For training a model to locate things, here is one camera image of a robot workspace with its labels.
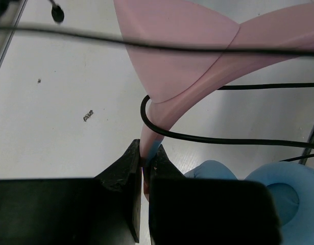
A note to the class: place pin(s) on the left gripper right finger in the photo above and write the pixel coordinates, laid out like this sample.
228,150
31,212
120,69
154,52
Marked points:
208,211

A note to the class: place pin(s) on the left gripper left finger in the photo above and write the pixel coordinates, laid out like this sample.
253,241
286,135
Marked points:
104,209

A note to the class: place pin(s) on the small dark debris piece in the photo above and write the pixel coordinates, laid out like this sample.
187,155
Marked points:
88,115

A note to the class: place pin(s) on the pink blue cat-ear headphones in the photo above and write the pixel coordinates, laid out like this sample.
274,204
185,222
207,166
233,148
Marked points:
176,81

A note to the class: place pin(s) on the aluminium back rail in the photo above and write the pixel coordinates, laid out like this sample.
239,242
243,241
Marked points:
10,14

